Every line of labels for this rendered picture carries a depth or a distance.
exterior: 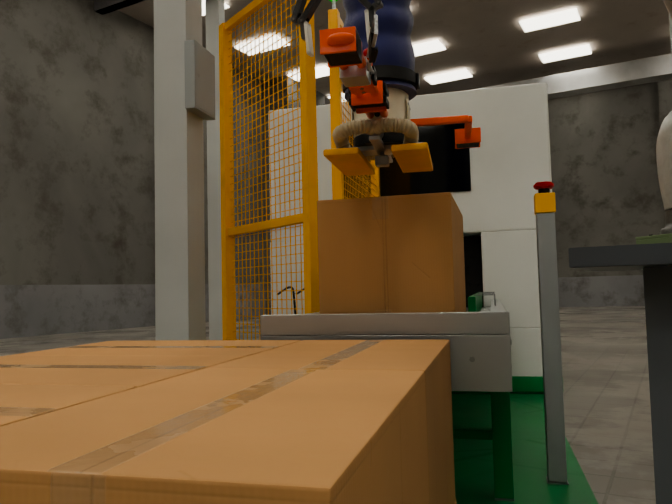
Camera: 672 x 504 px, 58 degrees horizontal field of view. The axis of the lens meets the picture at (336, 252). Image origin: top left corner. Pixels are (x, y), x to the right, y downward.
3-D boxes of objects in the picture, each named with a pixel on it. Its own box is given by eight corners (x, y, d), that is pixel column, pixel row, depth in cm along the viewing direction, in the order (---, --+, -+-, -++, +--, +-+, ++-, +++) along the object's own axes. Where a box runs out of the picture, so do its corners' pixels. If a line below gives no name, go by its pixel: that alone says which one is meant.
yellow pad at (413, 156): (402, 173, 200) (401, 158, 200) (433, 171, 198) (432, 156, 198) (390, 151, 166) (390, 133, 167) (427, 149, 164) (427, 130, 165)
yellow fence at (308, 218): (215, 425, 313) (211, 26, 326) (233, 422, 319) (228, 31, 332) (314, 460, 244) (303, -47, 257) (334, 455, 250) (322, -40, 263)
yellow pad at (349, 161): (345, 176, 203) (345, 161, 204) (375, 174, 201) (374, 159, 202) (323, 156, 170) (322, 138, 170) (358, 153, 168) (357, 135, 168)
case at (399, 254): (362, 322, 239) (359, 220, 242) (466, 321, 229) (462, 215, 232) (319, 333, 181) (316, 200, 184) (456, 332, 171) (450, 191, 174)
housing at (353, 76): (343, 87, 143) (343, 69, 143) (372, 85, 142) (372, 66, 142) (338, 78, 136) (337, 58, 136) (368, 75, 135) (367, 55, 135)
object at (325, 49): (328, 68, 131) (328, 45, 131) (362, 64, 129) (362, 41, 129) (319, 53, 122) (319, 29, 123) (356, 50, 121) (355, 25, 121)
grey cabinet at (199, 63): (205, 120, 281) (205, 57, 283) (216, 119, 279) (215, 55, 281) (184, 108, 261) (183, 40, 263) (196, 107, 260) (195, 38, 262)
